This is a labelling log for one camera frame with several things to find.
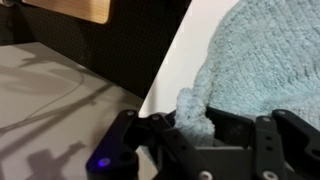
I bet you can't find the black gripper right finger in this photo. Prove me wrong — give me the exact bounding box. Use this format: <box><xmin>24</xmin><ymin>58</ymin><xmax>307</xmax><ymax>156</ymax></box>
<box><xmin>205</xmin><ymin>107</ymin><xmax>320</xmax><ymax>180</ymax></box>

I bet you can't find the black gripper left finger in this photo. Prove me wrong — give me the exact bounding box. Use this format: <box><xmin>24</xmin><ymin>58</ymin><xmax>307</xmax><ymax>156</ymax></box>
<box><xmin>85</xmin><ymin>109</ymin><xmax>214</xmax><ymax>180</ymax></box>

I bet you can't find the light blue terry towel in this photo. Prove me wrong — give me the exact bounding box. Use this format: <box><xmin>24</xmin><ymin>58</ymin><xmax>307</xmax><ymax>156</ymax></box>
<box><xmin>174</xmin><ymin>0</ymin><xmax>320</xmax><ymax>148</ymax></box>

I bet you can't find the light brown wooden board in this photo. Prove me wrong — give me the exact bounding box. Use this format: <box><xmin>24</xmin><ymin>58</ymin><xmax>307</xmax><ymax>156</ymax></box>
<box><xmin>21</xmin><ymin>0</ymin><xmax>112</xmax><ymax>25</ymax></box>

